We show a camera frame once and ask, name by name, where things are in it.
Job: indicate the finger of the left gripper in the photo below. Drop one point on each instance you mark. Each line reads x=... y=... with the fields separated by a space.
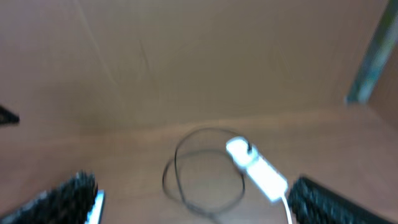
x=7 y=117

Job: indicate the blue Samsung Galaxy smartphone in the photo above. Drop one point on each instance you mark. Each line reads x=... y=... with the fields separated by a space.
x=94 y=216

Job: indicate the white power strip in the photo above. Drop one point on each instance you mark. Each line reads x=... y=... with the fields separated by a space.
x=266 y=178

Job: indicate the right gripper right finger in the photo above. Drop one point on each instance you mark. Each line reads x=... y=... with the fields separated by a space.
x=313 y=203

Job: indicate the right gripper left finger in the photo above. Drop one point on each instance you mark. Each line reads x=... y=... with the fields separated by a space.
x=68 y=203

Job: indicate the white charger plug adapter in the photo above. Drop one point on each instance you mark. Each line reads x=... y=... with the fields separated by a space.
x=241 y=151

